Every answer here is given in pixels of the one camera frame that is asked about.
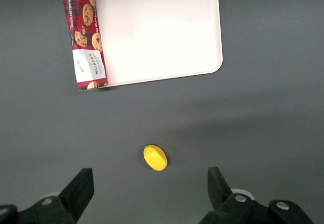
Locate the red tartan cookie box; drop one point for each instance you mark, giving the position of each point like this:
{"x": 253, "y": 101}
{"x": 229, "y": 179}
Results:
{"x": 83, "y": 37}

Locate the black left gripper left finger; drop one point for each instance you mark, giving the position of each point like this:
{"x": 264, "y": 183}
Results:
{"x": 76, "y": 191}

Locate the yellow toy lemon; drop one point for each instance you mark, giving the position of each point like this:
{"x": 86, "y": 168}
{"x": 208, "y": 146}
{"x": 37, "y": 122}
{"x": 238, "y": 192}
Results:
{"x": 155, "y": 158}

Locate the white rectangular tray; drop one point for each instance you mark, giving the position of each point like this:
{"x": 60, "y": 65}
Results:
{"x": 162, "y": 29}

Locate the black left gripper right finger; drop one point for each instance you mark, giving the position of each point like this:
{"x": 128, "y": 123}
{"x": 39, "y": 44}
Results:
{"x": 217, "y": 191}

